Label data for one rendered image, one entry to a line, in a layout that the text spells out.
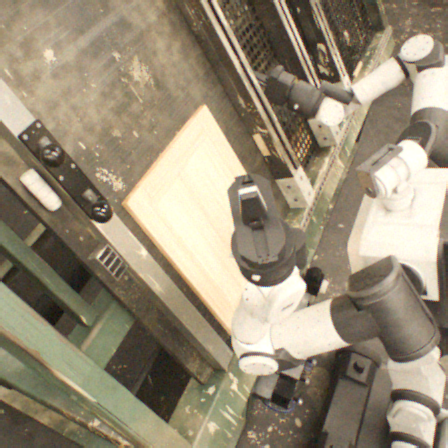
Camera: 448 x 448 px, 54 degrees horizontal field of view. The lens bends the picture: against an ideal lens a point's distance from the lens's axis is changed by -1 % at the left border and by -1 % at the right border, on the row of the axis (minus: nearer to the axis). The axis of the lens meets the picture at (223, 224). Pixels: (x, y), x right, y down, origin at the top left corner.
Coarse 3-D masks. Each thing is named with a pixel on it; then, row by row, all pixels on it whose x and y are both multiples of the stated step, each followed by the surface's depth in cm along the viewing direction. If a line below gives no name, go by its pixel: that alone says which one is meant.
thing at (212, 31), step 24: (192, 0) 107; (192, 24) 112; (216, 24) 111; (216, 48) 115; (240, 48) 118; (216, 72) 120; (240, 72) 118; (240, 96) 123; (264, 96) 126; (264, 120) 125; (288, 144) 135; (288, 168) 135; (288, 192) 142; (312, 192) 145
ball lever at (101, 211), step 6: (84, 192) 81; (90, 192) 81; (84, 198) 81; (90, 198) 80; (96, 198) 82; (90, 204) 83; (96, 204) 72; (102, 204) 72; (108, 204) 73; (90, 210) 73; (96, 210) 72; (102, 210) 72; (108, 210) 72; (96, 216) 72; (102, 216) 72; (108, 216) 73; (102, 222) 73
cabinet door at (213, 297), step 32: (192, 128) 110; (160, 160) 101; (192, 160) 110; (224, 160) 119; (160, 192) 100; (192, 192) 109; (224, 192) 119; (160, 224) 100; (192, 224) 108; (224, 224) 118; (192, 256) 107; (224, 256) 117; (192, 288) 109; (224, 288) 116; (224, 320) 115
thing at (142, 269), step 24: (0, 96) 72; (0, 120) 72; (24, 120) 74; (96, 240) 89; (120, 240) 89; (144, 264) 93; (144, 288) 96; (168, 288) 98; (168, 312) 100; (192, 312) 103; (192, 336) 104; (216, 336) 109; (216, 360) 109
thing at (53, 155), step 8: (40, 144) 75; (48, 144) 66; (56, 144) 67; (40, 152) 66; (48, 152) 65; (56, 152) 66; (64, 152) 67; (48, 160) 66; (56, 160) 66; (64, 160) 67
